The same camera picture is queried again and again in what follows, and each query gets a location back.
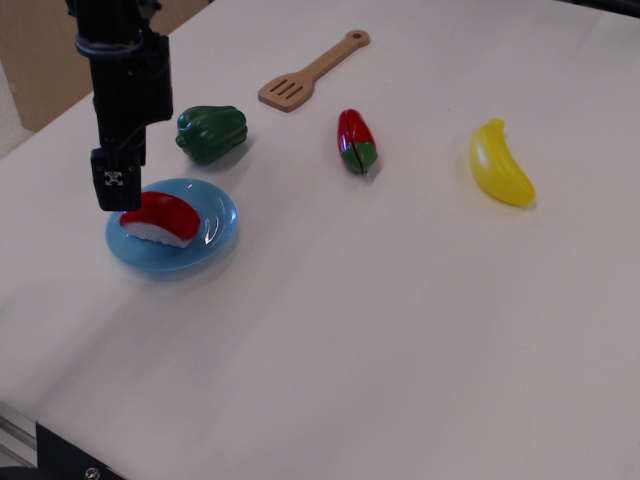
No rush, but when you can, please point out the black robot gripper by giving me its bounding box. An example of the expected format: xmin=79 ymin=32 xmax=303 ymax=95
xmin=67 ymin=1 xmax=173 ymax=212

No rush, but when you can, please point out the red and white toy sushi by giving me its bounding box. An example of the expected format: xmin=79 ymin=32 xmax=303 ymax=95
xmin=119 ymin=191 xmax=201 ymax=248

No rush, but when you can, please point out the light blue plastic plate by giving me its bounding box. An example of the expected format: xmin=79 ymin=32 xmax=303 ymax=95
xmin=105 ymin=178 xmax=238 ymax=272

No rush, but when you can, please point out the green toy bell pepper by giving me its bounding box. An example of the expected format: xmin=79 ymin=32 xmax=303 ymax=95
xmin=175 ymin=106 xmax=248 ymax=165

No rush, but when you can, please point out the wooden slotted spatula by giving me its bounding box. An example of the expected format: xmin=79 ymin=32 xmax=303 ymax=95
xmin=258 ymin=30 xmax=370 ymax=113

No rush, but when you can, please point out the red and green toy pepper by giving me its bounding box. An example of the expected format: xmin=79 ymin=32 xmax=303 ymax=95
xmin=337 ymin=109 xmax=378 ymax=175

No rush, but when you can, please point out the yellow toy banana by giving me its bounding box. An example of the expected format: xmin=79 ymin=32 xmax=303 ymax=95
xmin=469 ymin=118 xmax=536 ymax=207

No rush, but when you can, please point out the silver aluminium table rail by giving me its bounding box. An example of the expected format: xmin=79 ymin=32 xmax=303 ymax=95
xmin=0 ymin=403 xmax=37 ymax=468

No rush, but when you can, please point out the black metal corner bracket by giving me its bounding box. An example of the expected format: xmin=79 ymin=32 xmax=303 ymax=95
xmin=36 ymin=423 xmax=125 ymax=480

